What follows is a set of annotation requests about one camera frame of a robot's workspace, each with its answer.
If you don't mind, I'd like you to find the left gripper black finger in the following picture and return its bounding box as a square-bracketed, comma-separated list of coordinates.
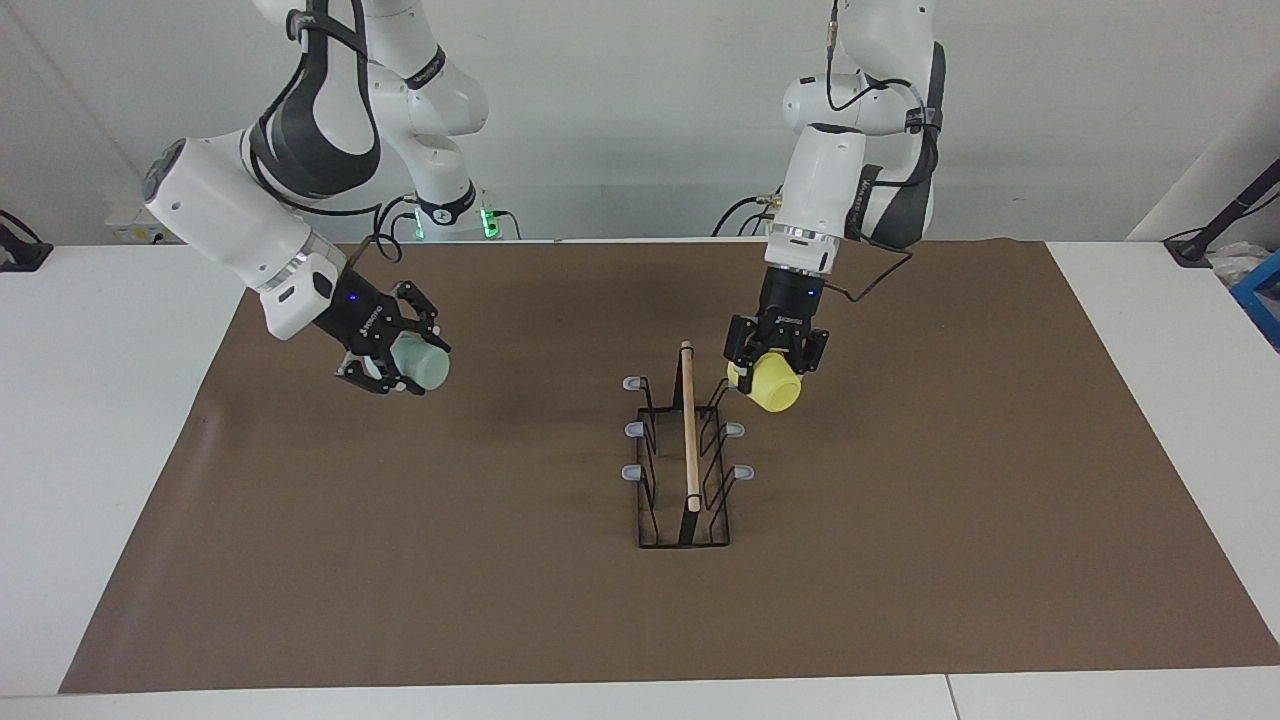
[791, 329, 830, 379]
[723, 316, 767, 373]

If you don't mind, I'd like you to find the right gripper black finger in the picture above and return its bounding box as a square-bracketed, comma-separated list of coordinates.
[391, 280, 452, 347]
[335, 355, 427, 397]

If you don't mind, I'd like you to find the yellow plastic cup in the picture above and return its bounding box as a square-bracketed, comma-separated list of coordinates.
[727, 350, 804, 413]

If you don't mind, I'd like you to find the pale green plastic cup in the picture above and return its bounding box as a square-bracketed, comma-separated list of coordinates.
[385, 333, 451, 394]

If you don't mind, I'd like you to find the white power strip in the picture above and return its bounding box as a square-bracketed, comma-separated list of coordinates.
[104, 205, 191, 245]

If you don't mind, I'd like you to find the brown table mat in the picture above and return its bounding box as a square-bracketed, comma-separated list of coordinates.
[58, 238, 1280, 695]

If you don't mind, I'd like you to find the black table clamp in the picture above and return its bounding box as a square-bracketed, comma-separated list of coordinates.
[0, 210, 54, 273]

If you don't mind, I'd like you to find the black stand with pole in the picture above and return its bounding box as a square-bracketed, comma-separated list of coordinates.
[1164, 158, 1280, 268]

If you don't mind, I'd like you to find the clear plastic bag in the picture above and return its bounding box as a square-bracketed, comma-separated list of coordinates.
[1208, 242, 1273, 287]

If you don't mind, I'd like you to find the blue box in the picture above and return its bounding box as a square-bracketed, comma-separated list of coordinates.
[1230, 250, 1280, 351]

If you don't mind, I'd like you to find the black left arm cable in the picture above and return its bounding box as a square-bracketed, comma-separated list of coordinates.
[824, 0, 947, 301]

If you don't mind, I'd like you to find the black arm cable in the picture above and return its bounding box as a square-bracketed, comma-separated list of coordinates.
[300, 0, 404, 291]
[824, 0, 947, 301]

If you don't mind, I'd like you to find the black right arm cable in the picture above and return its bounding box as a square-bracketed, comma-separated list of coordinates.
[300, 0, 404, 291]

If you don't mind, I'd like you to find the black base cable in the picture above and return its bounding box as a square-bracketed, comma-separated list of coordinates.
[712, 190, 783, 239]
[376, 195, 417, 244]

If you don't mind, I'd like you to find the black wire cup rack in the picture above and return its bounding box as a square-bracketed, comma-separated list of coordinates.
[622, 341, 755, 549]

